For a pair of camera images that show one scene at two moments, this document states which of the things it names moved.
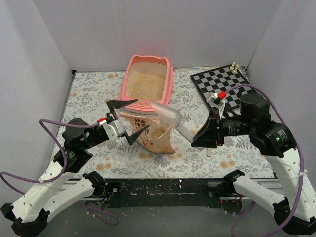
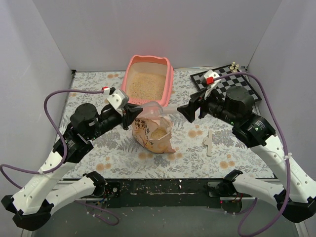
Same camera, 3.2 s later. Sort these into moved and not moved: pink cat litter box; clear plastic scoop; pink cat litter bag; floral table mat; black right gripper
Moved: clear plastic scoop; black right gripper
Not moved: floral table mat; pink cat litter bag; pink cat litter box
